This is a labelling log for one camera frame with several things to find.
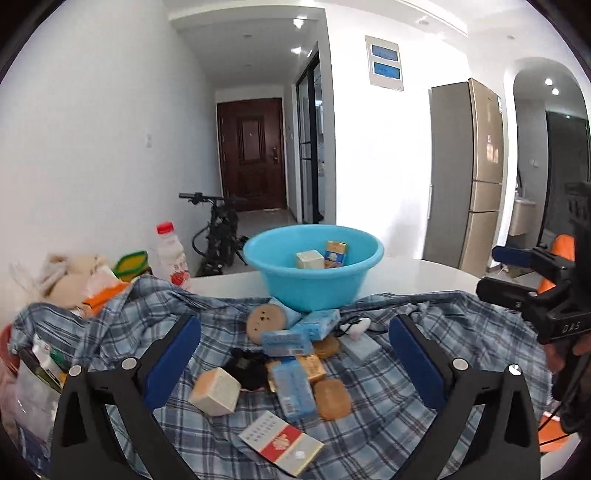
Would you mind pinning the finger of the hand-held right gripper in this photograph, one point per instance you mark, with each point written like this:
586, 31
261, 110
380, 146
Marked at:
510, 254
501, 290

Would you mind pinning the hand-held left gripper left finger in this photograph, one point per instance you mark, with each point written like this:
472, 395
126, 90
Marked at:
173, 364

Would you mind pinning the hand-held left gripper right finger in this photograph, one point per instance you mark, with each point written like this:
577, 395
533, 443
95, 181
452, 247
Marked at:
415, 364

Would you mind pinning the blue plastic basin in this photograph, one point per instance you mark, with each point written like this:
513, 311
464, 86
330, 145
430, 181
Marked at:
314, 290

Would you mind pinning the gold box blue stripe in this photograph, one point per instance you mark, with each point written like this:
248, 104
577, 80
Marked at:
335, 254

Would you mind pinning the white square box green print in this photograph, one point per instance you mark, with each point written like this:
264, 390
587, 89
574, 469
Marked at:
309, 260

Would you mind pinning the person's right hand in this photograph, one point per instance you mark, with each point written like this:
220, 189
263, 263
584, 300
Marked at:
579, 346

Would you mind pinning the white washbasin cabinet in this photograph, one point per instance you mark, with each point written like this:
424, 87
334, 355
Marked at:
524, 221

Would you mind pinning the cream cube box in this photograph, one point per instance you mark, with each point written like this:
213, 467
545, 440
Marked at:
214, 392

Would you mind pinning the flat pale blue box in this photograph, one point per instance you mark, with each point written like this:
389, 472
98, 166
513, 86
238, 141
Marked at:
362, 348

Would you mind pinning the blue plaid cloth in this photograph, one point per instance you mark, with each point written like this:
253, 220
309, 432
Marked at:
392, 415

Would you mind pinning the black scrunchie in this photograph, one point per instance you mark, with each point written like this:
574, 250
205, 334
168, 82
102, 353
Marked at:
249, 371

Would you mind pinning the brown round cake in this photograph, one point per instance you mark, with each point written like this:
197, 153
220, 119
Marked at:
332, 400
328, 348

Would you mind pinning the gold and grey refrigerator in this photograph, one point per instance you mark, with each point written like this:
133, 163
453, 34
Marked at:
466, 175

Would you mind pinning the orange snack packet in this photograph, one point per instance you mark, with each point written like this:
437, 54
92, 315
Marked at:
106, 297

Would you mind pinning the dark interior door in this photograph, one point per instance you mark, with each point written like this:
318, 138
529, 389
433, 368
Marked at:
565, 170

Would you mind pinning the round tan perforated disc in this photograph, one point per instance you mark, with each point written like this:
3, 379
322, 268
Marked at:
265, 323

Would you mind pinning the long light blue box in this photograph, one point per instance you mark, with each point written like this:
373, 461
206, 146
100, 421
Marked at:
318, 323

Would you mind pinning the red-capped milk bottle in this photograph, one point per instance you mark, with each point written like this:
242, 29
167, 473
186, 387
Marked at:
173, 258

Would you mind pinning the green and yellow packet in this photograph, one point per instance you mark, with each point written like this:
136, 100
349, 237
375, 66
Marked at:
131, 264

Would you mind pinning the light blue box with barcode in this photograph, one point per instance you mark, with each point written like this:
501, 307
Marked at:
286, 344

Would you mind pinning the light blue gold-edged box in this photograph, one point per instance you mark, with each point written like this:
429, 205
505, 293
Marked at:
293, 390

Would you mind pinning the light blue soft packet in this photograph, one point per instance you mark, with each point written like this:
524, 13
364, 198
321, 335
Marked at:
291, 316

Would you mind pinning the red and white box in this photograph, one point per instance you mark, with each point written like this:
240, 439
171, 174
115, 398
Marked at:
281, 443

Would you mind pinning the white plastic bag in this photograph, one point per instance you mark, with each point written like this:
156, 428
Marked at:
69, 277

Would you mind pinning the clear plastic bag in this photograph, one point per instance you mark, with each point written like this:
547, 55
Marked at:
32, 397

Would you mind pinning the black bicycle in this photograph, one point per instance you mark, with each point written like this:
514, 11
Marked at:
221, 226

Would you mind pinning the brown entrance door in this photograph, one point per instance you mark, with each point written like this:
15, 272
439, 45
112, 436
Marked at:
251, 161

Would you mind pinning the black-framed glass door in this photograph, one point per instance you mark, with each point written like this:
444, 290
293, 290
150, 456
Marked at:
307, 138

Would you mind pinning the white wall panel blue screens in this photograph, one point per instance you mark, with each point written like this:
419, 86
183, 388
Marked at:
385, 62

